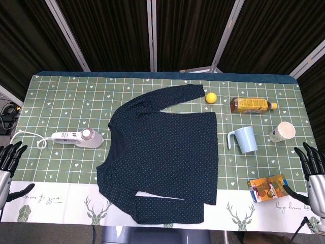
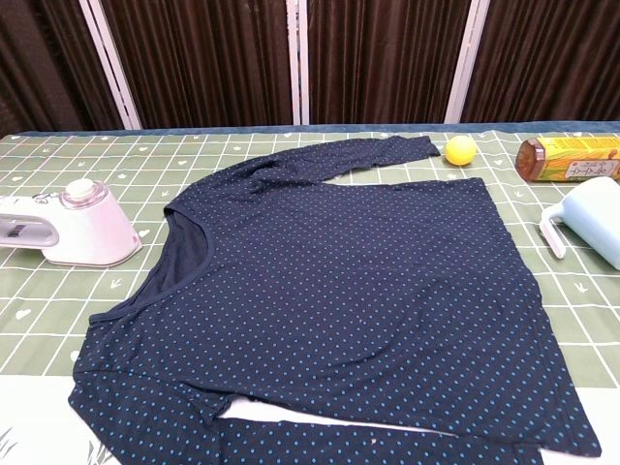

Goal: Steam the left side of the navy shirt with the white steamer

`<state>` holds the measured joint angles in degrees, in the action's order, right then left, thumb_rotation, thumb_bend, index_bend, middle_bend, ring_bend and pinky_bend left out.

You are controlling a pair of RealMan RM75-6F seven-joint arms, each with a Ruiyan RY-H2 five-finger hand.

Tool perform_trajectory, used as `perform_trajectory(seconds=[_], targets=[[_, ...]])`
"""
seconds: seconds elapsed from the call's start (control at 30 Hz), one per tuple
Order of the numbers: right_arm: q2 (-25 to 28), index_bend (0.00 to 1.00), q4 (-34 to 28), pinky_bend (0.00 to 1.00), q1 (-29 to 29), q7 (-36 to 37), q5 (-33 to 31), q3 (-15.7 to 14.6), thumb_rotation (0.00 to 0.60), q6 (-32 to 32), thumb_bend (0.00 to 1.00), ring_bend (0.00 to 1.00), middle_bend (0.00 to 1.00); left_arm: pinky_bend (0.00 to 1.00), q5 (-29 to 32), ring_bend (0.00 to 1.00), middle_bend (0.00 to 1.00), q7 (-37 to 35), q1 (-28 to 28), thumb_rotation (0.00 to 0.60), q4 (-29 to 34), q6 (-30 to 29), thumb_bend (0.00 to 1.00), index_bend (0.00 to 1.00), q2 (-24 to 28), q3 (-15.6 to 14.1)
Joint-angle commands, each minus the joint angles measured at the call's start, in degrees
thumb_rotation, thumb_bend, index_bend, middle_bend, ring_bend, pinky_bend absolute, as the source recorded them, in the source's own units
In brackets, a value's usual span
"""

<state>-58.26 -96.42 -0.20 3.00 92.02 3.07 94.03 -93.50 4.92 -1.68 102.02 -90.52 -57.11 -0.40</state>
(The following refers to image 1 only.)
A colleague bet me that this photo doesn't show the white paper cup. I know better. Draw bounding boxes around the white paper cup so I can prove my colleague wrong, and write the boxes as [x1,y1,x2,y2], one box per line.
[269,121,297,143]

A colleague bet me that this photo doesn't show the grey robot torso base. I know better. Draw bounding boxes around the grey robot torso base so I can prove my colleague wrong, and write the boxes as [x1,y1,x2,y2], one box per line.
[101,225,211,244]

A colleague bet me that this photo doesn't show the white handheld steamer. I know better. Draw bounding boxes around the white handheld steamer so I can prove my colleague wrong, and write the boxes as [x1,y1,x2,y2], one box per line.
[51,128,105,149]

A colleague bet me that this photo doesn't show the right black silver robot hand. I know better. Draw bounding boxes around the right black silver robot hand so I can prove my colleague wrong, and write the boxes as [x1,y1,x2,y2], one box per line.
[282,142,325,217]

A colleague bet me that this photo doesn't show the navy polka dot shirt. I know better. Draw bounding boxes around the navy polka dot shirt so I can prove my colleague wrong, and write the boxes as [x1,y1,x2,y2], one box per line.
[95,84,217,225]

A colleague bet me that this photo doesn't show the black floor cables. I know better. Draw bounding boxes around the black floor cables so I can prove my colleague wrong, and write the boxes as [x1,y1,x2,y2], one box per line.
[0,101,21,135]

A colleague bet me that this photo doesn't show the amber tea bottle yellow label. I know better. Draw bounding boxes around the amber tea bottle yellow label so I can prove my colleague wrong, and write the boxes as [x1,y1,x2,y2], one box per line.
[230,97,278,114]

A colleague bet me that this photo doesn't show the white screen foot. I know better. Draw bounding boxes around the white screen foot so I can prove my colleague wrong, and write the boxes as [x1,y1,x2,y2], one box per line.
[179,66,223,74]

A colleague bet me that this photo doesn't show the thin white cable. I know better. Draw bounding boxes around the thin white cable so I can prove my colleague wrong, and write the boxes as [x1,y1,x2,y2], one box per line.
[10,131,54,150]

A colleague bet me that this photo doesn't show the green checked tablecloth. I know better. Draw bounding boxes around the green checked tablecloth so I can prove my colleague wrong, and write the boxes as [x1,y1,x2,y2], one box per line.
[0,73,325,234]

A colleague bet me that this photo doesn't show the white screen frame post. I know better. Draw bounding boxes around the white screen frame post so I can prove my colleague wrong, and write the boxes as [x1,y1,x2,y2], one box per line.
[146,0,158,73]
[0,85,24,107]
[210,0,246,73]
[289,45,325,79]
[45,0,91,72]

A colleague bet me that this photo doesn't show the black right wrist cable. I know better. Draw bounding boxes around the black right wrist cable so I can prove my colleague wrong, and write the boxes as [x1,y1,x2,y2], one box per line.
[290,216,312,244]

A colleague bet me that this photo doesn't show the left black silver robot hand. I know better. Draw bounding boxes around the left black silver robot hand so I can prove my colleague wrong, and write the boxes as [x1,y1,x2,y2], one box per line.
[0,141,36,211]

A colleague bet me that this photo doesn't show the orange snack box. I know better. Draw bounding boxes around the orange snack box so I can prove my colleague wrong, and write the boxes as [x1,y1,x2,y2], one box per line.
[248,174,290,203]

